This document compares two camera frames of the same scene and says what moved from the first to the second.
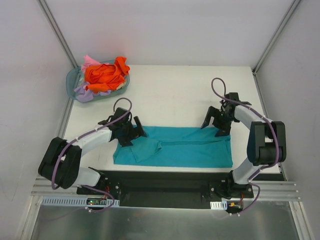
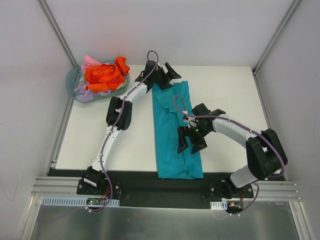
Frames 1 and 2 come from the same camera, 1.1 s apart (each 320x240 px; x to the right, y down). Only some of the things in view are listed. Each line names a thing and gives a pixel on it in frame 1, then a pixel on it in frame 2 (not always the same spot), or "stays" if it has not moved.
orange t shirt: x=102 y=77 stays
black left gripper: x=131 y=132 -> x=163 y=77
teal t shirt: x=176 y=146 -> x=171 y=101
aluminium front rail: x=43 y=186 stays
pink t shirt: x=88 y=61 stays
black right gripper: x=217 y=121 -> x=191 y=135
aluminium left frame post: x=54 y=26 stays
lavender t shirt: x=84 y=95 stays
